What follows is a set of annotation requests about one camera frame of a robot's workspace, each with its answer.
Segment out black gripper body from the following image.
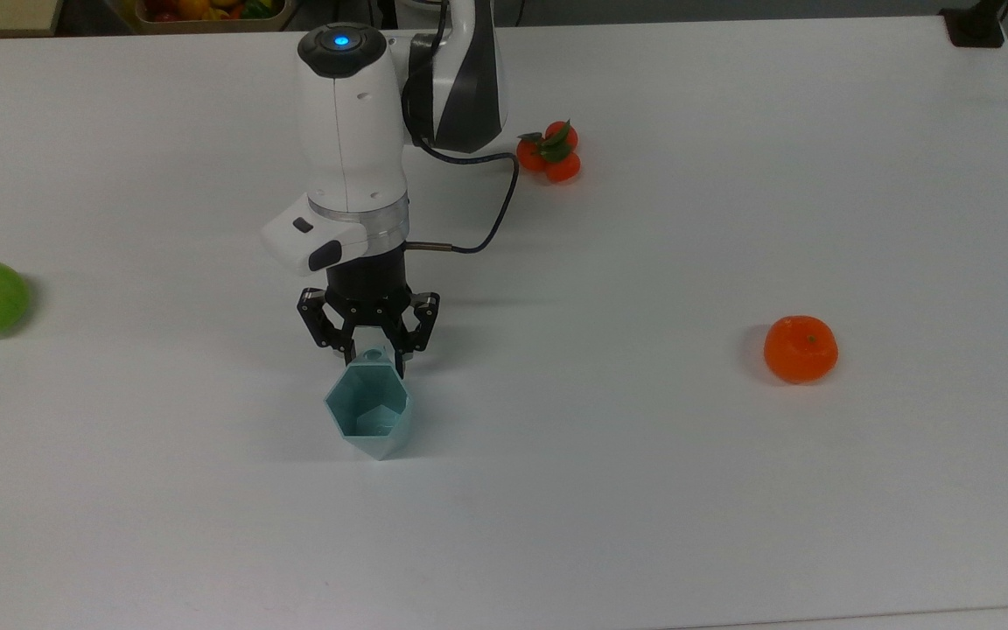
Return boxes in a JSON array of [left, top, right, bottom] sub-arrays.
[[325, 245, 410, 332]]

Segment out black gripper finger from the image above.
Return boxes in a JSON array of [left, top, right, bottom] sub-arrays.
[[296, 286, 358, 366], [388, 290, 442, 380]]

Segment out light blue hexagonal mug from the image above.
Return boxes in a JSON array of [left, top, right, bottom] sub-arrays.
[[324, 347, 414, 462]]

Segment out small mandarins cluster with leaves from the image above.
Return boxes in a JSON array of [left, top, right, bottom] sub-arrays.
[[516, 120, 582, 185]]

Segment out bin of toy fruit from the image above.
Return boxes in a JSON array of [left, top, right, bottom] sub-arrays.
[[117, 0, 300, 36]]

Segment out large orange mandarin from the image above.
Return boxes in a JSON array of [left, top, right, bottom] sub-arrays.
[[763, 315, 840, 386]]

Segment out wooden board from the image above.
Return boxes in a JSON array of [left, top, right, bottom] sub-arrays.
[[0, 0, 66, 39]]

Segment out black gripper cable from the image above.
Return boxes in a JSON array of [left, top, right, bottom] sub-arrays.
[[402, 26, 522, 256]]

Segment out black camera stand base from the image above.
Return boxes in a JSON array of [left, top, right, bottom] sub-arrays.
[[940, 0, 1008, 49]]

